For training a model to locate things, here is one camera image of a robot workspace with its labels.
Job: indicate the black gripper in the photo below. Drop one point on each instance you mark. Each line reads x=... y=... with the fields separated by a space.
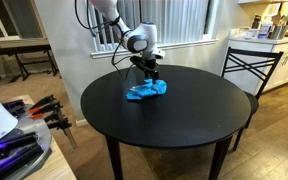
x=149 y=66

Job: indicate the blue cloth rag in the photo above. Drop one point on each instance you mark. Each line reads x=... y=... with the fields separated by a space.
x=147 y=90

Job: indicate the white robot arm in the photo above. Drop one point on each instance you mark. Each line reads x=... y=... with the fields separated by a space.
x=139 y=36

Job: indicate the round black table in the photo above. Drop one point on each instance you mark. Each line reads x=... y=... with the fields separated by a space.
x=170 y=113

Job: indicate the white window sill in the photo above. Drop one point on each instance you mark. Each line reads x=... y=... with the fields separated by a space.
x=184 y=46

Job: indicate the white vertical blinds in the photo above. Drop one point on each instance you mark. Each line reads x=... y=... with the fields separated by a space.
x=180 y=20

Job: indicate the black metal chair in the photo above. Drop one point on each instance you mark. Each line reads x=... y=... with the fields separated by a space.
x=250 y=66

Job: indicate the white cup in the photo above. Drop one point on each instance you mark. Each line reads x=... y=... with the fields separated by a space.
x=250 y=34

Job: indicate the black bottle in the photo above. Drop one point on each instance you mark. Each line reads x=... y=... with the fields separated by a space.
x=256 y=22

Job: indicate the black orange bar clamp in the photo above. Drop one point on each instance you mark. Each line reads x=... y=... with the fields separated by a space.
x=42 y=106

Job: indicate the white blue jug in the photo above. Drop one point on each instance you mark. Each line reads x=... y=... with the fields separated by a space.
x=264 y=29

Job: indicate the white kitchen cabinet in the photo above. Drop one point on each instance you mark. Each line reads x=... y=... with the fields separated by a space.
x=284 y=63

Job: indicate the steel pot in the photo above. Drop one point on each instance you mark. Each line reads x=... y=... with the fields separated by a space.
x=278 y=32

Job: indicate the light wooden platform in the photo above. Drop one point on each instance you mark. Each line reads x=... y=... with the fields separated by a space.
x=55 y=165

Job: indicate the black keyboard on stand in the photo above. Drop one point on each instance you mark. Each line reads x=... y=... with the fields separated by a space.
x=20 y=50

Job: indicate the black purple rails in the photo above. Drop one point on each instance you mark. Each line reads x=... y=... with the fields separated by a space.
x=10 y=150

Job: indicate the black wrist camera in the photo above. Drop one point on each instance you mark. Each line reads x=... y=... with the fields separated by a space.
x=136 y=60

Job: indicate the round grey robot base plate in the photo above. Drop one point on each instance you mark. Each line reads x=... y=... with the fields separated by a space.
x=37 y=128

